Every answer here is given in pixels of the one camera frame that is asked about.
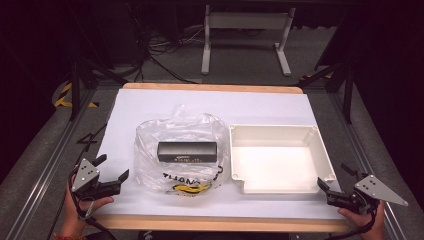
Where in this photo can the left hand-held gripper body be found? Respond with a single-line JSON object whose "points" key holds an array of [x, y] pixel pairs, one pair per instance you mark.
{"points": [[87, 175]]}

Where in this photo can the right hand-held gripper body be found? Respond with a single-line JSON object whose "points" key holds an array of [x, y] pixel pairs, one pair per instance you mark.
{"points": [[370, 190]]}

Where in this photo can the person's right hand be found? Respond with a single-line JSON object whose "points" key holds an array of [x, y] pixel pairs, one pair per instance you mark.
{"points": [[373, 225]]}

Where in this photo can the person's left hand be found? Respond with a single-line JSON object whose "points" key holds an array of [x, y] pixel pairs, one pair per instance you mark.
{"points": [[71, 218]]}

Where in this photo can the clear plastic bag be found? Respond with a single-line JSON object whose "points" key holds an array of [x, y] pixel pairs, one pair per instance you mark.
{"points": [[148, 168]]}

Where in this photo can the white plastic container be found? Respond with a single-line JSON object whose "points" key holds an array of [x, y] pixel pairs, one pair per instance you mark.
{"points": [[276, 163]]}

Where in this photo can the yellow black hazard tape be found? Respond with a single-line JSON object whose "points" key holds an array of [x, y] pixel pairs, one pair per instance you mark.
{"points": [[63, 100]]}

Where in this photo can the black rectangular box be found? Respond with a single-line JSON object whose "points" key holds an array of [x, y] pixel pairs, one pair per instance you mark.
{"points": [[186, 150]]}

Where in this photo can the black metal stand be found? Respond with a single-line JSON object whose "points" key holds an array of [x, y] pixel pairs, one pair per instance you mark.
{"points": [[348, 96], [75, 86]]}

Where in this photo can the white table mat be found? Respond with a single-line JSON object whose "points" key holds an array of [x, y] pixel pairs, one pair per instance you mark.
{"points": [[200, 103]]}

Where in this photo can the aluminium rail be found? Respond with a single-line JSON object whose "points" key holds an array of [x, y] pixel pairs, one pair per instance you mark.
{"points": [[356, 140], [50, 166]]}

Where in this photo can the white metal table frame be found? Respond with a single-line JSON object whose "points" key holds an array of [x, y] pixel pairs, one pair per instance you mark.
{"points": [[246, 20]]}

